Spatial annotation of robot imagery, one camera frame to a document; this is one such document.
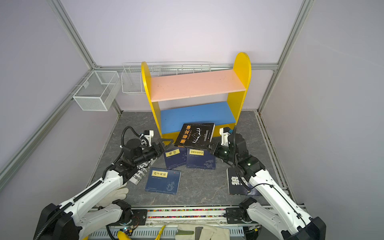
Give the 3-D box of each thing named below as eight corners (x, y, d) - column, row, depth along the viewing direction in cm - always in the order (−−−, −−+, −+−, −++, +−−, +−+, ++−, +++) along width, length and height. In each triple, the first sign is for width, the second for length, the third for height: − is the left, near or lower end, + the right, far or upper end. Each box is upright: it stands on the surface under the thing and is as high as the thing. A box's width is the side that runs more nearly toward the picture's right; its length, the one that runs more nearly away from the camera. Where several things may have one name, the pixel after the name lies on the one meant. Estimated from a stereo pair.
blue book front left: (144, 191, 84) (143, 190, 82) (152, 168, 92) (151, 167, 90) (176, 195, 82) (176, 194, 80) (181, 172, 91) (181, 170, 89)
